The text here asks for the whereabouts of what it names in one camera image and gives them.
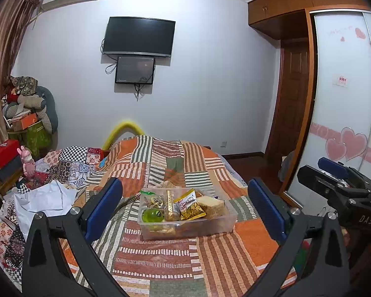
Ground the striped patchwork blanket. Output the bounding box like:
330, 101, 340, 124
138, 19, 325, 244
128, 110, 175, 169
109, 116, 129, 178
60, 134, 297, 297

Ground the wooden door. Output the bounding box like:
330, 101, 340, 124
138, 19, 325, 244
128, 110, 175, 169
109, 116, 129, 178
264, 37, 311, 163

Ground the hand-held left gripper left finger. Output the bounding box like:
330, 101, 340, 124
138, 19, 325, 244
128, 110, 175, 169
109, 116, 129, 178
21, 177, 127, 297

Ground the pink toy rabbit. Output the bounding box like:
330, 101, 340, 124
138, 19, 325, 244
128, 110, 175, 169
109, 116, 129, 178
17, 145, 36, 180

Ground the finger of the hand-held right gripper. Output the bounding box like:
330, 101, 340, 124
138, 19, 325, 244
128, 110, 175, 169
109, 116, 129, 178
317, 157, 361, 181
297, 165, 354, 201

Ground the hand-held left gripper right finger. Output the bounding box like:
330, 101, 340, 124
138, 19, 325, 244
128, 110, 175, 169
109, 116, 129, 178
246, 178, 350, 297

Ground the checkered patchwork quilt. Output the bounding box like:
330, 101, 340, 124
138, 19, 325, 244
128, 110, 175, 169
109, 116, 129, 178
0, 146, 107, 285

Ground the black wall television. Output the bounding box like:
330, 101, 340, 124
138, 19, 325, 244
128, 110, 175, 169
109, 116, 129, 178
101, 16, 176, 58

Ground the pile of clothes and bags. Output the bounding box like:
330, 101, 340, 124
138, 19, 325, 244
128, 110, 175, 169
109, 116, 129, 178
1, 75, 59, 135

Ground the wooden overhead cabinet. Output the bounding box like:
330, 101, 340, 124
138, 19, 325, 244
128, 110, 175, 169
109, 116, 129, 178
247, 0, 370, 41

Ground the white cloth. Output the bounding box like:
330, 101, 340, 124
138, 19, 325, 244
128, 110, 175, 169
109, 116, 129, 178
13, 179, 78, 233

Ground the yellow snack packet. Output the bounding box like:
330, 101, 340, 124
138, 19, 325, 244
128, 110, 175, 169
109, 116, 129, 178
177, 190, 207, 221

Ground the green bag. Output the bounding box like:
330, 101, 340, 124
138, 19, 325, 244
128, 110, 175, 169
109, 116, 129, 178
20, 122, 53, 161

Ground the red box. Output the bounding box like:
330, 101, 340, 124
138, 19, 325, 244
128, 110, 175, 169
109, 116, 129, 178
0, 139, 23, 171

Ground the brown bread cube packet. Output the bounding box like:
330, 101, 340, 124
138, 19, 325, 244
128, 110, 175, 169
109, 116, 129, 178
199, 196, 227, 219

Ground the white sliding wardrobe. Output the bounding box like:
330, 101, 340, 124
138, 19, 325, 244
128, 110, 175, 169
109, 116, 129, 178
280, 8, 371, 211

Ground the striped brown curtain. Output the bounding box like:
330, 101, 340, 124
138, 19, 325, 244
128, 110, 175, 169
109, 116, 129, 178
0, 0, 45, 149

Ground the yellow foam tube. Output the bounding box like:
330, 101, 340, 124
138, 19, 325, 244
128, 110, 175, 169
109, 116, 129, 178
103, 120, 146, 150

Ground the green pea packet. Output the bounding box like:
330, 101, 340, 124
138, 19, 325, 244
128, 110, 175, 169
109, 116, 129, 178
141, 207, 165, 224

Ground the orange cardboard box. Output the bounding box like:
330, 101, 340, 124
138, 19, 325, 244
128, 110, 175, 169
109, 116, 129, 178
12, 112, 38, 131

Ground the clear plastic box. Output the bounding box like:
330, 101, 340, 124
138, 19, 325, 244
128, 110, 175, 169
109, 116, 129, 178
138, 186, 238, 241

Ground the small black wall monitor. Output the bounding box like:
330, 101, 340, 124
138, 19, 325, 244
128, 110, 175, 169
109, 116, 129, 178
115, 56, 156, 85

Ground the long brown biscuit packet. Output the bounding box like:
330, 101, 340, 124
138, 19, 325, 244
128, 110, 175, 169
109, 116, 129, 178
165, 190, 177, 222

